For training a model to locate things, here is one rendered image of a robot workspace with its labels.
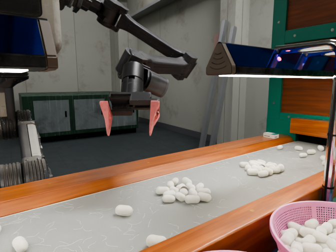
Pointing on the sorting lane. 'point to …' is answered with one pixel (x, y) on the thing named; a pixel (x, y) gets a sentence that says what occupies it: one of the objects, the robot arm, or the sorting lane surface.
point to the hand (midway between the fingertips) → (129, 131)
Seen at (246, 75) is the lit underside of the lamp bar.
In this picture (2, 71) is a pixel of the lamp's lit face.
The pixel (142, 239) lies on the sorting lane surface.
